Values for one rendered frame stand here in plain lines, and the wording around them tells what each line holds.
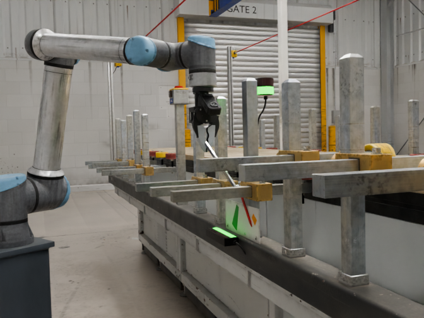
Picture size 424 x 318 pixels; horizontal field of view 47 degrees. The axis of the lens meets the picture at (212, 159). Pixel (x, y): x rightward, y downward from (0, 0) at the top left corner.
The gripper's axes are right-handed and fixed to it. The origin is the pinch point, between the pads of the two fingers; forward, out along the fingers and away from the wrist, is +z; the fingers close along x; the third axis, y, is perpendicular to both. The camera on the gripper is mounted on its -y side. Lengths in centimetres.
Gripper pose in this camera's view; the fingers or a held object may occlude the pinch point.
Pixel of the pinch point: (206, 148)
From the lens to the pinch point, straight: 159.7
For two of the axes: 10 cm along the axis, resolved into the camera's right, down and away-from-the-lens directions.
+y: -3.4, -0.4, 9.4
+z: 0.3, 10.0, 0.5
